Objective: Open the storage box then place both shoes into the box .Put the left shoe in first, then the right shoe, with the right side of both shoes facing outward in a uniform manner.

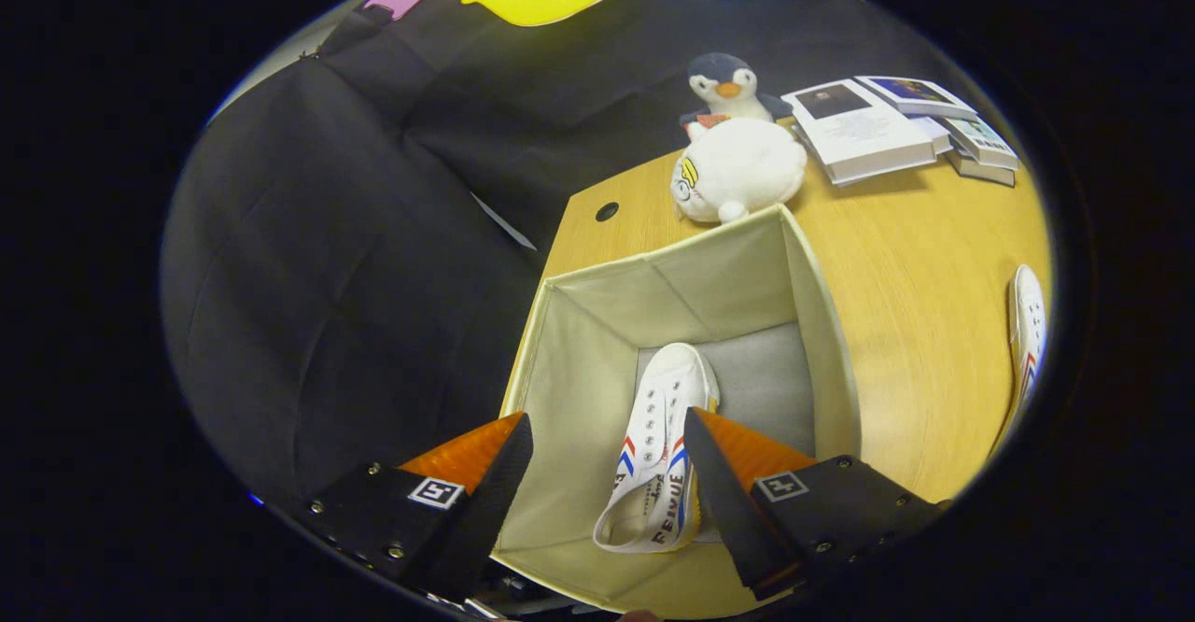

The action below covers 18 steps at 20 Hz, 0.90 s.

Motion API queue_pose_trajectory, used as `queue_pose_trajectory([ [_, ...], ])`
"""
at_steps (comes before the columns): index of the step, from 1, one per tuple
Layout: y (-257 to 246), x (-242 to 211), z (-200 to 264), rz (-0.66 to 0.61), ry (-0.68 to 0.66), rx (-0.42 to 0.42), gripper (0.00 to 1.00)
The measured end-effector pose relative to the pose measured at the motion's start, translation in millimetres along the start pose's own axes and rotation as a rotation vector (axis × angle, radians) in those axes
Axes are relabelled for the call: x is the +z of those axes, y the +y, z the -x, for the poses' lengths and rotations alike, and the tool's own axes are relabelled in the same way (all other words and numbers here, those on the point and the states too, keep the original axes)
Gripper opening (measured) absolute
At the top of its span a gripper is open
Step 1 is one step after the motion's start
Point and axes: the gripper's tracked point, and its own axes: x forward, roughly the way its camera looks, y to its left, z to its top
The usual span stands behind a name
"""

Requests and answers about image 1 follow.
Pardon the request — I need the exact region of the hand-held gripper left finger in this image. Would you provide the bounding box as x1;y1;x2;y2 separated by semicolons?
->
295;412;535;604

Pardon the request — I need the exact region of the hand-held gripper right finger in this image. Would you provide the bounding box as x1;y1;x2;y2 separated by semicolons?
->
683;407;946;602

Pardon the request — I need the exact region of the white canvas shoe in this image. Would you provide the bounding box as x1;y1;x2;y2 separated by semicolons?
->
990;264;1048;455
593;342;722;555

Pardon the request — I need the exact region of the grey fabric storage box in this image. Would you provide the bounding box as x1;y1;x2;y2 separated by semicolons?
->
490;204;863;618

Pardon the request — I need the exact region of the white round plush toy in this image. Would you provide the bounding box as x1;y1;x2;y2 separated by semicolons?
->
670;118;808;226

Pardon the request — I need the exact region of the white book dark portrait cover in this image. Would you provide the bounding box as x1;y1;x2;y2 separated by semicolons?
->
781;80;937;187

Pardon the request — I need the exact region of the plain white book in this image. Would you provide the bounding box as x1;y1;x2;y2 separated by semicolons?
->
910;116;955;158

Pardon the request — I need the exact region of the penguin plush toy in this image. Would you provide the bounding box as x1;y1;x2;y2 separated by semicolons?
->
679;52;794;142

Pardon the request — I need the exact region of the white book green cover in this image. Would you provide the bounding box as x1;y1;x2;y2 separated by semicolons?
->
948;116;1020;172

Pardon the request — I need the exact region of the white book blue picture cover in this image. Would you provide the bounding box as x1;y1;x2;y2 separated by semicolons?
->
854;75;978;120

